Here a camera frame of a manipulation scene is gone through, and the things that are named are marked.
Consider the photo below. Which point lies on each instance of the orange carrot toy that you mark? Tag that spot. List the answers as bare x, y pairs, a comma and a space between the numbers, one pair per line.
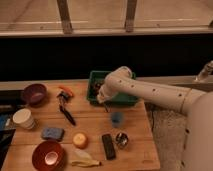
67, 90

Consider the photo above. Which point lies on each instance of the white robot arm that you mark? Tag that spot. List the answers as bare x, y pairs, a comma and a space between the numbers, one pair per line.
197, 105

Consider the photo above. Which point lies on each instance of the black remote control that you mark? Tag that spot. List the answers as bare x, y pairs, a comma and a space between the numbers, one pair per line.
108, 147

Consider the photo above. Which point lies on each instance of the white paper cup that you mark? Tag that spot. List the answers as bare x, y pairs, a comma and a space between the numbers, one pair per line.
24, 118

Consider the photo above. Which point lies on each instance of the banana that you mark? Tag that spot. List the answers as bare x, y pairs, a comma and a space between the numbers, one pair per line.
84, 159

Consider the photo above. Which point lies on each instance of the blue sponge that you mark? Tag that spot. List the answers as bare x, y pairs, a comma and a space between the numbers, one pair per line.
52, 133

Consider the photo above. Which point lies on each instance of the red bowl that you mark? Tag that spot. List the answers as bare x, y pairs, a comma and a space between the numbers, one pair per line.
48, 156

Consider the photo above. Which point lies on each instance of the bunch of dark grapes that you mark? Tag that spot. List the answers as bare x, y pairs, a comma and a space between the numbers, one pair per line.
96, 86

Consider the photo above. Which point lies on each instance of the blue cup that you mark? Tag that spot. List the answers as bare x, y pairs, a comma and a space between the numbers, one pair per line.
117, 119

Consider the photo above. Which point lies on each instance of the small metal cup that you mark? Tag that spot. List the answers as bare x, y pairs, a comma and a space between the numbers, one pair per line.
121, 140

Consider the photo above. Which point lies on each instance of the green plastic tray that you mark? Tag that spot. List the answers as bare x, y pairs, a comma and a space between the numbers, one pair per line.
119, 99

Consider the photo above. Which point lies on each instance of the purple bowl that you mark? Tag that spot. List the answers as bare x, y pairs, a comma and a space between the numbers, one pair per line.
34, 94

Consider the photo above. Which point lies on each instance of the orange fruit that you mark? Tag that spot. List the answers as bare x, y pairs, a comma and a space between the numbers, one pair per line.
80, 140

